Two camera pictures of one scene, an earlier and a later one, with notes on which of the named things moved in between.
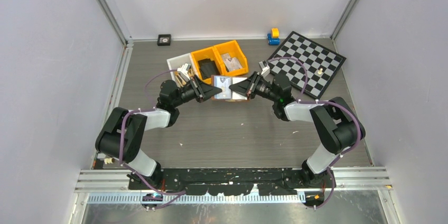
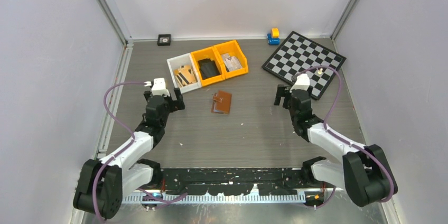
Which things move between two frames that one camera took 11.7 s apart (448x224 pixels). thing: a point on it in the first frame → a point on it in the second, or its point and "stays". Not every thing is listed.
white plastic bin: [176, 62] stays
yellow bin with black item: [206, 63] stays
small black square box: [164, 39] stays
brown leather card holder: [223, 82] → [221, 102]
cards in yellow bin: [230, 63] stays
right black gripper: [248, 86] → [280, 93]
